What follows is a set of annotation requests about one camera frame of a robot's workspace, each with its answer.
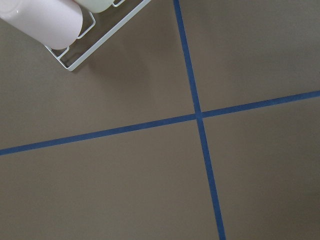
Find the white cup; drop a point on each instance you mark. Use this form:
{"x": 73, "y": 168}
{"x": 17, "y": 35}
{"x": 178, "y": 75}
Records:
{"x": 96, "y": 6}

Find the pink cup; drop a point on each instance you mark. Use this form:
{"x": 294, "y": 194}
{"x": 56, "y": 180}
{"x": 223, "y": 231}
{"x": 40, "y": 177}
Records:
{"x": 54, "y": 23}

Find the white wire cup rack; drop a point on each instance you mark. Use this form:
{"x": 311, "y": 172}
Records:
{"x": 97, "y": 28}

